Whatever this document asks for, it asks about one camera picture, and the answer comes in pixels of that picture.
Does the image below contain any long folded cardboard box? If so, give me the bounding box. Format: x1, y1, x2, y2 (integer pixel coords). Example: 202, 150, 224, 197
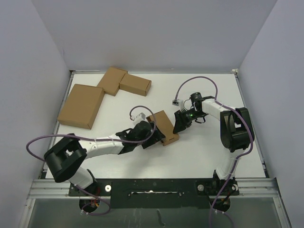
119, 74, 152, 96

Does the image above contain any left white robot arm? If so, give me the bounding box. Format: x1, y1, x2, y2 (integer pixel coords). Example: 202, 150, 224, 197
44, 121, 165, 195

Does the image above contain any purple cable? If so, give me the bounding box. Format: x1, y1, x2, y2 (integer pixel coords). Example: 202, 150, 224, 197
175, 76, 254, 228
26, 105, 157, 198

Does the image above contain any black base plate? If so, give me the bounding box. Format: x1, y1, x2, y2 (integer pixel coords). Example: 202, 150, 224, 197
68, 178, 238, 209

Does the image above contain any square folded cardboard box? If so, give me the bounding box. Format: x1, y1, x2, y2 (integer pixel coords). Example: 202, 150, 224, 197
97, 67, 128, 96

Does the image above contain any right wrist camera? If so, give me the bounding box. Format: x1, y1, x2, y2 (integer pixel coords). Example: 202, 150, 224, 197
172, 99, 184, 107

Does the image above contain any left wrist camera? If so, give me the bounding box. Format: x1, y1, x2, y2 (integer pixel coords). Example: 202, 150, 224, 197
131, 113, 146, 124

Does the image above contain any large folded cardboard box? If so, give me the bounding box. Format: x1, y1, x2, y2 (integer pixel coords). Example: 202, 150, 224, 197
57, 84, 105, 129

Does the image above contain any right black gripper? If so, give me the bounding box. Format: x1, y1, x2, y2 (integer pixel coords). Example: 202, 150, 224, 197
173, 108, 205, 134

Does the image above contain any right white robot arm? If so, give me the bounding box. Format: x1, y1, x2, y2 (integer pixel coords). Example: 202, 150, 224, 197
172, 92, 254, 194

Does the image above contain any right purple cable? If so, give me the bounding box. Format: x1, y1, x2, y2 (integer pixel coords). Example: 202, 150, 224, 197
175, 76, 254, 228

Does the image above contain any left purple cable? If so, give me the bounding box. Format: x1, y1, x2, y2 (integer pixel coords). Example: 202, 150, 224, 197
26, 105, 157, 198

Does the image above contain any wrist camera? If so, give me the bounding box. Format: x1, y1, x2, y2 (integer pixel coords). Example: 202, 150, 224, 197
131, 113, 146, 124
172, 99, 184, 107

